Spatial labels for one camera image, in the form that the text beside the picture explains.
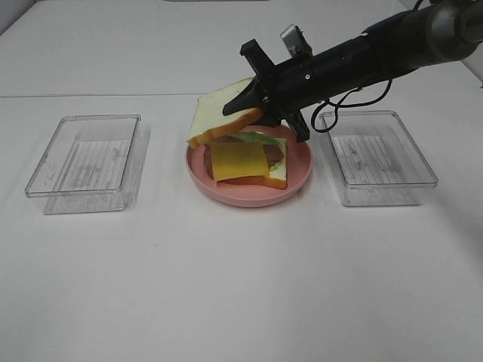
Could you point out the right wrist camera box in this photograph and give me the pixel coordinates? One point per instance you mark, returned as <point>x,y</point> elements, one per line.
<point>295,43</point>

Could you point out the clear plastic container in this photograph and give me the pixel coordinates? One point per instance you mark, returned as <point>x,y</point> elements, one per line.
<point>373,160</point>
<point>92,164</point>

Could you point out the yellow cheese slice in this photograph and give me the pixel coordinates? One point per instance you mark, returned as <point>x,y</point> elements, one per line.
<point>234,160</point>

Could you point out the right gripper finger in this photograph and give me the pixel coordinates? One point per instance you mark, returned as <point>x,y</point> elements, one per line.
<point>247,99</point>

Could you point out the long bacon strip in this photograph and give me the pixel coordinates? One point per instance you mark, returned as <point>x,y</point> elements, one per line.
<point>272,151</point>

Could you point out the left clear plastic container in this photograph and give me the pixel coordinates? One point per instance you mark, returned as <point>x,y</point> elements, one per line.
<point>92,164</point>

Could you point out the short bacon strip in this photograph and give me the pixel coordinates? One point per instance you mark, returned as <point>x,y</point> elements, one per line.
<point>207,161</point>

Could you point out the pink round plate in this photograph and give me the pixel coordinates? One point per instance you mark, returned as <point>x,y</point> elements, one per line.
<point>299,167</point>

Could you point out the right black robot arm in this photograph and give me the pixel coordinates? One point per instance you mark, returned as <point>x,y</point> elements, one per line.
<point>443,32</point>

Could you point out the green lettuce leaf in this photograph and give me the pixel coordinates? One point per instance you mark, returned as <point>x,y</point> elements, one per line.
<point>253,136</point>

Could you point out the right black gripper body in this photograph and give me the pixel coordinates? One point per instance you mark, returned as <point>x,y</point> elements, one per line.
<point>294,84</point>

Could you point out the bread slice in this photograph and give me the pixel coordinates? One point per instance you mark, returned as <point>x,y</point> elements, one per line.
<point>209,122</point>
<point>276,179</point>

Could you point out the right clear plastic container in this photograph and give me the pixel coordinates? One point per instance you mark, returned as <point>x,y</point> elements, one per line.
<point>373,160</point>

